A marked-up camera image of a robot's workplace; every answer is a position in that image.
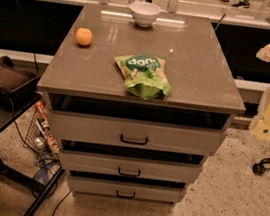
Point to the grey drawer cabinet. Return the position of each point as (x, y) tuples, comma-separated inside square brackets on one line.
[(88, 81)]

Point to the grey top drawer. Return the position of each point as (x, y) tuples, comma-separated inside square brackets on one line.
[(133, 133)]

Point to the grey bottom drawer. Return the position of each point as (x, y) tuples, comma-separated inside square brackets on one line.
[(124, 190)]

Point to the green snack bag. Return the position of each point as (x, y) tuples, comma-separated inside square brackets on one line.
[(144, 76)]

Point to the orange fruit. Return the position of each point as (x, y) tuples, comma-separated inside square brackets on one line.
[(83, 36)]

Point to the white bowl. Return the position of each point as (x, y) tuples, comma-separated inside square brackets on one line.
[(144, 14)]

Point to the brown pouch on table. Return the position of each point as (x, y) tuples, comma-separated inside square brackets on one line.
[(15, 84)]

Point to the wire basket with snacks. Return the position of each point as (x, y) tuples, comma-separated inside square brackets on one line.
[(39, 136)]

